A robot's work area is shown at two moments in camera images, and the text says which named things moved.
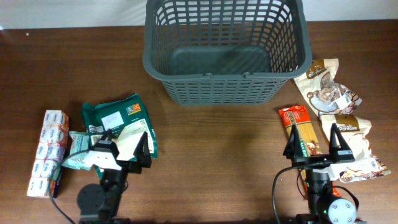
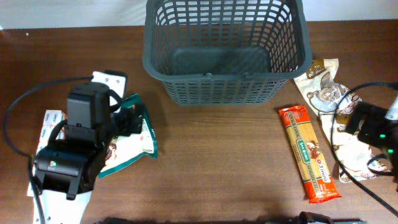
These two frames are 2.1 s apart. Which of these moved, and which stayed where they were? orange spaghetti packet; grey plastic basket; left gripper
Moved: left gripper
Stayed: grey plastic basket; orange spaghetti packet
